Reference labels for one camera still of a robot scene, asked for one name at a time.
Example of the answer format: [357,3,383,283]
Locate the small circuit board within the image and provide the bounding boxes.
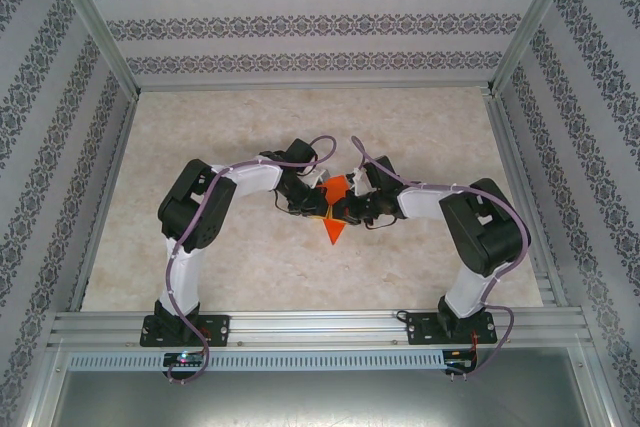
[445,348,479,373]

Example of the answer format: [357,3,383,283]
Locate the circuit board with green light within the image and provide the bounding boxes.
[163,352,207,368]

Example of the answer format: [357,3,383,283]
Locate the aluminium side rail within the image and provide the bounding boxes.
[482,91,570,308]
[67,94,144,313]

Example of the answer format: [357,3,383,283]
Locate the slotted grey cable duct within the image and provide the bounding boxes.
[67,349,446,373]

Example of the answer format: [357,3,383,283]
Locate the aluminium frame crossbar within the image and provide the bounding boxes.
[134,79,494,94]

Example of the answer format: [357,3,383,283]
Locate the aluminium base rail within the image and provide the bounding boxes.
[47,307,589,348]

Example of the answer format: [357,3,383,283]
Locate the thin black right gripper cable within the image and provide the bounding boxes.
[364,211,407,230]

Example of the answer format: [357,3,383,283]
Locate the grey metal sheet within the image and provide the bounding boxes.
[49,369,609,427]

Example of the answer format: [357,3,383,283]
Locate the aluminium frame post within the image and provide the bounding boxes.
[487,0,586,96]
[39,0,141,101]

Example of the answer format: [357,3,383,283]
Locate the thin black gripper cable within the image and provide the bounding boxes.
[364,211,407,230]
[273,191,306,216]

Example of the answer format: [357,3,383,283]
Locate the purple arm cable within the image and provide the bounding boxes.
[164,134,337,387]
[349,135,532,379]

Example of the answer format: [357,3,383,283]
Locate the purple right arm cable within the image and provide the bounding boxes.
[349,135,532,379]

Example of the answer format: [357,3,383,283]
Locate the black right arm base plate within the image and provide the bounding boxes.
[405,310,497,347]

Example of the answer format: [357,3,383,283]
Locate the thin black left gripper cable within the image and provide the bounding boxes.
[273,191,306,216]

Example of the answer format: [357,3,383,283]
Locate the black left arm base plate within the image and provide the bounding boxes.
[139,314,231,349]

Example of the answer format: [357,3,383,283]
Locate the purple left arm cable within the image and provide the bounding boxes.
[164,134,337,387]

